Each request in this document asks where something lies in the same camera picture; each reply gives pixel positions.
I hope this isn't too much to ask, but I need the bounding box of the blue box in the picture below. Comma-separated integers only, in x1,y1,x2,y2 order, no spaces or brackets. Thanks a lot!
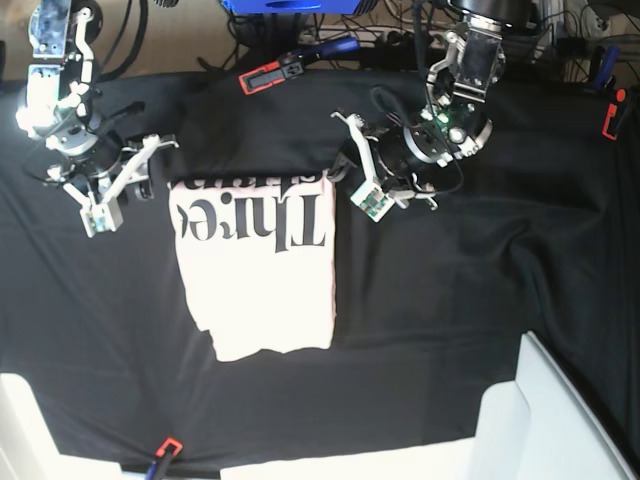
222,0,360,15

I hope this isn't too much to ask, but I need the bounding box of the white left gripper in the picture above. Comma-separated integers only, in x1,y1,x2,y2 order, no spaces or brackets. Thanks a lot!
327,110,439,222

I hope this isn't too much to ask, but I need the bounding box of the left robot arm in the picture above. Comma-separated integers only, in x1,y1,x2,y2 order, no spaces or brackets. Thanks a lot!
329,1,532,222

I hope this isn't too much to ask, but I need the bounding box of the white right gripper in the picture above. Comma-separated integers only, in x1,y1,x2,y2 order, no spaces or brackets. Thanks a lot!
47,134,179,238

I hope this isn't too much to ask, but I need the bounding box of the red clamp front edge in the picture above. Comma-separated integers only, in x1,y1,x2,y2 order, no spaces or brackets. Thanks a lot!
144,437,183,480

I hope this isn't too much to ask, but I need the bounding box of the pink T-shirt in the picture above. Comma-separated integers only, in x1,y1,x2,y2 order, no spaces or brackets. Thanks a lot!
169,173,336,362

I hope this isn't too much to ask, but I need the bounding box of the black table cloth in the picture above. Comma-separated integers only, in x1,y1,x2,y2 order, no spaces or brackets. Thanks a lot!
1,71,639,473

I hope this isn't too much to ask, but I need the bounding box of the red clamp edge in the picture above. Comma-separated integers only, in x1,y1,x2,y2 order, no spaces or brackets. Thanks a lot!
602,88,627,141
144,437,183,480

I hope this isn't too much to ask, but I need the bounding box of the red clamp right edge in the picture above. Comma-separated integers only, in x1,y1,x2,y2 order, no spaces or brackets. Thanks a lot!
602,88,627,141

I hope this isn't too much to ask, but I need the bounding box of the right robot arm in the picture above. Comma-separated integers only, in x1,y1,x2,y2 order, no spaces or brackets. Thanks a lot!
16,1,179,238

